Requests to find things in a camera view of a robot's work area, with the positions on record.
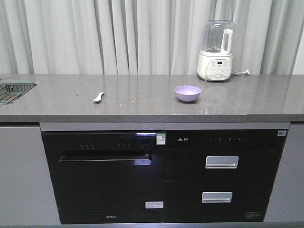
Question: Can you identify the grey-green sink drain rack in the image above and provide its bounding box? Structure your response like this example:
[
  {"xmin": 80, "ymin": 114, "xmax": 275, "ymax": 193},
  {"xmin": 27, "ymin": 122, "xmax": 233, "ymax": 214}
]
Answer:
[{"xmin": 0, "ymin": 82, "xmax": 37, "ymax": 105}]

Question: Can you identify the black two-drawer disinfection cabinet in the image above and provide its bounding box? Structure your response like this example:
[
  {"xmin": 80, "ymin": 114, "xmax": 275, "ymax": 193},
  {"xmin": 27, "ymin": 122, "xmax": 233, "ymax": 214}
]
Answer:
[{"xmin": 163, "ymin": 129, "xmax": 286, "ymax": 223}]

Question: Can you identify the white blender with glass jar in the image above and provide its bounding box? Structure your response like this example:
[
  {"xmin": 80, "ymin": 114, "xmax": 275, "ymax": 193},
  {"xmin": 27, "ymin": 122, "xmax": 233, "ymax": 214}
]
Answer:
[{"xmin": 197, "ymin": 20, "xmax": 236, "ymax": 81}]

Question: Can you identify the black built-in dishwasher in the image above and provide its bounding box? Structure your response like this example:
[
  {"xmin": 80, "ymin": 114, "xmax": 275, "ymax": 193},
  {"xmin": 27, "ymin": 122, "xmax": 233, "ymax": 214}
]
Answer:
[{"xmin": 42, "ymin": 131, "xmax": 166, "ymax": 224}]

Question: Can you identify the white pleated curtain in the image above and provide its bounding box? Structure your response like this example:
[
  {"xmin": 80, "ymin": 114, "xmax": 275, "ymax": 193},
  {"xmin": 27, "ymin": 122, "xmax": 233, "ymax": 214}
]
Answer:
[{"xmin": 0, "ymin": 0, "xmax": 304, "ymax": 75}]

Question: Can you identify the purple plastic bowl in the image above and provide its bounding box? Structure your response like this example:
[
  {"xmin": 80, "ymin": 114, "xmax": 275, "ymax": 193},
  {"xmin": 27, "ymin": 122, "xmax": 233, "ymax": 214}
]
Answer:
[{"xmin": 175, "ymin": 85, "xmax": 201, "ymax": 102}]

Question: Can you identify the white blender power cable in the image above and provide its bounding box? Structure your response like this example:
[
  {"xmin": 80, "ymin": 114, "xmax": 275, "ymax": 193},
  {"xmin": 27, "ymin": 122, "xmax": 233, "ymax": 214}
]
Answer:
[{"xmin": 231, "ymin": 69, "xmax": 252, "ymax": 77}]

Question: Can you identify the light blue plastic spoon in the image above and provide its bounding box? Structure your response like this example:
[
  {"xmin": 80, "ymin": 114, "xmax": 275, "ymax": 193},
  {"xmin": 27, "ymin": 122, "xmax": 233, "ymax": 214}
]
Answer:
[{"xmin": 93, "ymin": 92, "xmax": 104, "ymax": 103}]

